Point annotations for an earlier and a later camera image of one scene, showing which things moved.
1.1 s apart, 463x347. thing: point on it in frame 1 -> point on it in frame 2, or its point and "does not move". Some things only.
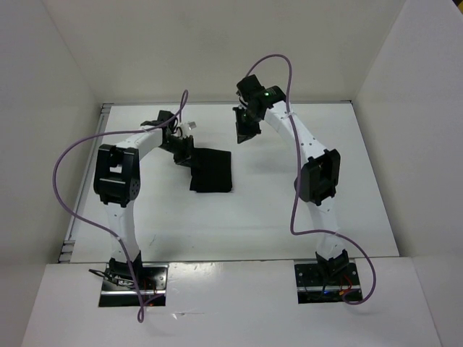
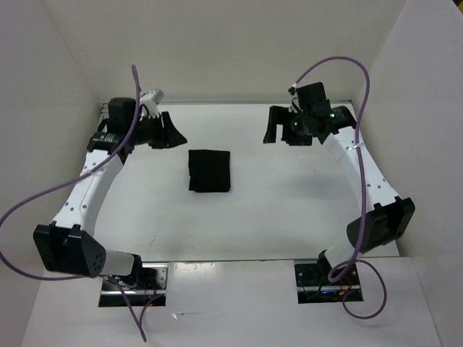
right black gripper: x=242 y=132 -> x=279 y=115
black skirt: x=211 y=170 does not move
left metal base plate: x=119 y=288 does not move
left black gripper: x=186 y=157 -> x=172 y=136
